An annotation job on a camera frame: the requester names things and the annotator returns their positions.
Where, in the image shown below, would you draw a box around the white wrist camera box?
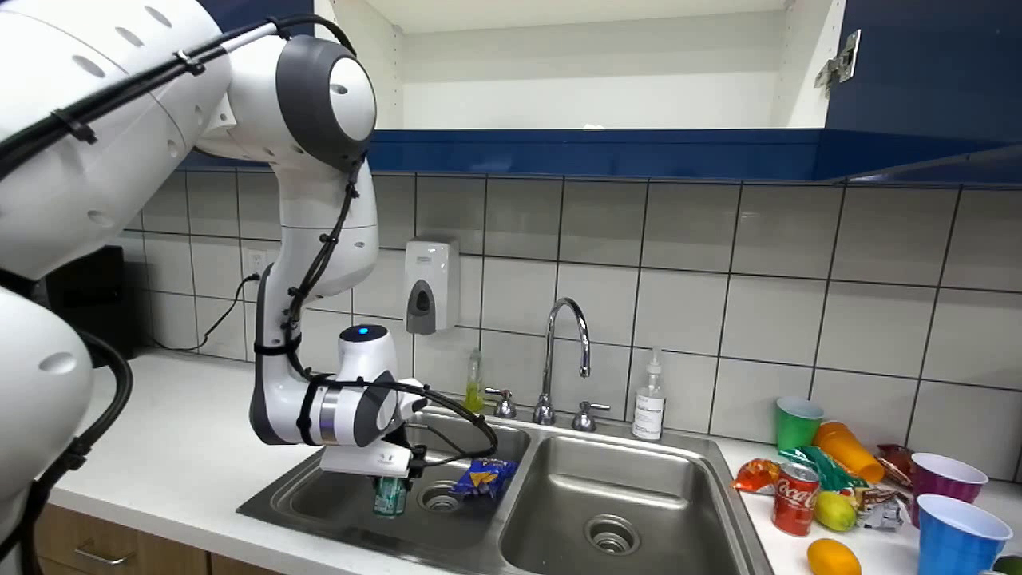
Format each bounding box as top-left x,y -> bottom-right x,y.
318,444 -> 411,479

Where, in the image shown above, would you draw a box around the orange plastic cup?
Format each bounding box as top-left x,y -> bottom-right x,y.
814,420 -> 884,485

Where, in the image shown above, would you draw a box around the purple plastic cup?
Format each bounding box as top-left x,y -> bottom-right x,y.
910,451 -> 990,501

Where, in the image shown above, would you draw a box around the orange fruit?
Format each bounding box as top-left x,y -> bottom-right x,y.
808,540 -> 862,575

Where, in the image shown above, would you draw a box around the black power cable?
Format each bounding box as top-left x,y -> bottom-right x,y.
146,272 -> 265,356

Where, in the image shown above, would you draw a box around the yellow green apple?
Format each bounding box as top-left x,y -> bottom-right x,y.
814,493 -> 858,532

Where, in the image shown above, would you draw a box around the red orange snack bag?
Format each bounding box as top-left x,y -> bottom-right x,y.
733,458 -> 780,493

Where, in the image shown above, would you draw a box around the open blue cabinet door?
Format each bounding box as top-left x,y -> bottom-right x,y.
828,0 -> 1022,144

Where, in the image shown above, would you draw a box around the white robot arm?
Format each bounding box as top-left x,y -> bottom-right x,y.
0,0 -> 436,575

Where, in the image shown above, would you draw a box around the yellow dish soap bottle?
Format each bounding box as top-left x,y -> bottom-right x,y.
462,347 -> 484,416

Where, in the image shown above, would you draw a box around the blue upper cabinet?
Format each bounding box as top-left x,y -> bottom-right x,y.
200,0 -> 1018,182

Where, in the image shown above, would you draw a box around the green soda can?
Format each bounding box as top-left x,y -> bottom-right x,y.
374,476 -> 410,522

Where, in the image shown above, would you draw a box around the clear hand soap pump bottle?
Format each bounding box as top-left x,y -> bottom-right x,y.
632,356 -> 667,442

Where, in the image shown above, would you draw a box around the white wall soap dispenser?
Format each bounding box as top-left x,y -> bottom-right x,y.
405,241 -> 459,335

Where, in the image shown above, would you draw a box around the wooden lower cabinet drawers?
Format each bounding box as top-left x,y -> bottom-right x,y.
36,507 -> 275,575

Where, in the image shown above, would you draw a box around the green plastic cup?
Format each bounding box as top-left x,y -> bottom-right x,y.
772,397 -> 825,451

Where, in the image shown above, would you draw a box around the black appliance on counter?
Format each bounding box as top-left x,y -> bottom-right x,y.
45,245 -> 137,359

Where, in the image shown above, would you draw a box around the stainless steel double sink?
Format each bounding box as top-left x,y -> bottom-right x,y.
240,408 -> 772,575

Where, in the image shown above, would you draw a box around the chrome faucet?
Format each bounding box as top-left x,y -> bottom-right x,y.
484,296 -> 611,430

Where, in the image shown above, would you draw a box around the red cola can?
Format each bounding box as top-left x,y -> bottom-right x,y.
772,464 -> 818,535

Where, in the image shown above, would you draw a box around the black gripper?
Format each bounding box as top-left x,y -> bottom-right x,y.
405,416 -> 432,479

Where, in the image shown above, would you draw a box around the blue chip bag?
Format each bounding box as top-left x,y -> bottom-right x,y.
450,458 -> 517,501

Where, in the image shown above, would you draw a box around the blue plastic cup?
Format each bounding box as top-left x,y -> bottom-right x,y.
918,493 -> 1013,575

